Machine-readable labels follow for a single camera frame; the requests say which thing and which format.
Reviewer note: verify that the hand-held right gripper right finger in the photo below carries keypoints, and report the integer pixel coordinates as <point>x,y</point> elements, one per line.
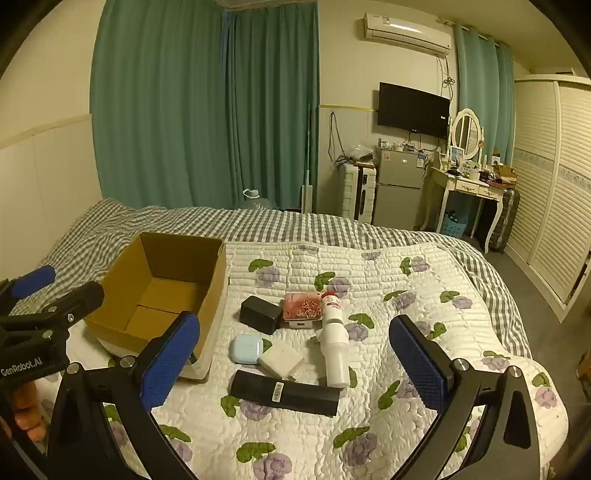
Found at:
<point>418,364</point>

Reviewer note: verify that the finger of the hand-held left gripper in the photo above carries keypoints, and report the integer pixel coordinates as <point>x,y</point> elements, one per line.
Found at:
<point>78,300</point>
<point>32,279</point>

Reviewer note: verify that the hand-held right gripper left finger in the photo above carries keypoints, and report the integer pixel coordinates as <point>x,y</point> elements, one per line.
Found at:
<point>173,360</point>

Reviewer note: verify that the light blue earbuds case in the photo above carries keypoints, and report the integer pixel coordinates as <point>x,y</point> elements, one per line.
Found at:
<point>246,350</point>

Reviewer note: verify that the white bottle with red cap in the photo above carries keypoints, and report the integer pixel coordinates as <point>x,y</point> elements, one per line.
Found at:
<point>334,341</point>

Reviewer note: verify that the brown cardboard box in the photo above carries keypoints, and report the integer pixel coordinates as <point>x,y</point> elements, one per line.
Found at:
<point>166,258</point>

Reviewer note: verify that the small black box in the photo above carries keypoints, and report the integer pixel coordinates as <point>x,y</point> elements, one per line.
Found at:
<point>261,314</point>

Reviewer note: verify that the white charger adapter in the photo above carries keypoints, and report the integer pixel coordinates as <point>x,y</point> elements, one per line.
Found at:
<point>281,360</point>

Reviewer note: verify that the black cylinder with white label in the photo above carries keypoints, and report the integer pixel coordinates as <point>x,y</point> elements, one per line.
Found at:
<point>300,397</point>

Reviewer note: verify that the white power bank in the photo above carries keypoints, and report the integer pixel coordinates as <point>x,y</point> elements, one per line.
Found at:
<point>298,325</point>

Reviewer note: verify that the pink box with gold pattern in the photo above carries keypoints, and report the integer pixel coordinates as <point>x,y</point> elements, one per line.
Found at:
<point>302,305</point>

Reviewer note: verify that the person's left hand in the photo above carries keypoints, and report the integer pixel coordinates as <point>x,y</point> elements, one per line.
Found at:
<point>27,410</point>

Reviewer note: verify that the white floral quilt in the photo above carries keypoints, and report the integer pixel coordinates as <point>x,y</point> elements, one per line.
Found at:
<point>392,272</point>

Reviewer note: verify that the blue plastic basket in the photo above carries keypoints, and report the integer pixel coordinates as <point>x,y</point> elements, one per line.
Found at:
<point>453,226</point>

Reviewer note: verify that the grey checked bedsheet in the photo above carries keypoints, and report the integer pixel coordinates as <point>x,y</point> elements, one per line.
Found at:
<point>323,228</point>

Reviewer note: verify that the dark suitcase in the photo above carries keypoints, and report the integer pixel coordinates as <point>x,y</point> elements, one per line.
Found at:
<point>503,221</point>

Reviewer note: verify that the silver fridge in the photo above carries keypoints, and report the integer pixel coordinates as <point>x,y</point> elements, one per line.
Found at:
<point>399,189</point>

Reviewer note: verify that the clear water jug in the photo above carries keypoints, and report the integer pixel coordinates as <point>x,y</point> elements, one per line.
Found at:
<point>256,201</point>

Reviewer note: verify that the white dressing table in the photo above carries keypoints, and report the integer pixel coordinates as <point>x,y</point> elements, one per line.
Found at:
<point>466,187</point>

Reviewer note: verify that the white suitcase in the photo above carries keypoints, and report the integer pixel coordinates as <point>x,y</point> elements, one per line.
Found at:
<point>351,191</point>

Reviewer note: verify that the white mop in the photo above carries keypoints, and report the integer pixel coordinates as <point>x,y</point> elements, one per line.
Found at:
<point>308,194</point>

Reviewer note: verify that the small brown carton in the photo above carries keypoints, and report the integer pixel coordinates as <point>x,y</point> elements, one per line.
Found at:
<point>505,173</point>

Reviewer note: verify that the wide green window curtain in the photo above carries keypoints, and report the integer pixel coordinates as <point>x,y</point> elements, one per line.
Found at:
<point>184,106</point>

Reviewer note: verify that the clear plastic bag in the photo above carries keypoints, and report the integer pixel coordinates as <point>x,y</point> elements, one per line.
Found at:
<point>359,151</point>

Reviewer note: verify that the white louvred wardrobe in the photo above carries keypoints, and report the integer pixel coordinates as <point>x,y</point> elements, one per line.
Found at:
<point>554,184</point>

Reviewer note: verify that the white oval mirror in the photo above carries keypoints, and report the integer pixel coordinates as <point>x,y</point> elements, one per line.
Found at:
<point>466,134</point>

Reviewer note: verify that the narrow green curtain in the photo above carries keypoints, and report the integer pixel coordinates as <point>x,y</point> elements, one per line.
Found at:
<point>482,78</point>

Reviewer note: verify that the white air conditioner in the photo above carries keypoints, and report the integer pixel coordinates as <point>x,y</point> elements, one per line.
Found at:
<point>406,32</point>

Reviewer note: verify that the small photo frame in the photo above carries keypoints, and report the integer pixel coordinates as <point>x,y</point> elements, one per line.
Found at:
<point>457,154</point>

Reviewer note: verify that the black wall television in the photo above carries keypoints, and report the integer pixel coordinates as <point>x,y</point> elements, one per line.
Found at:
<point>413,110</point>

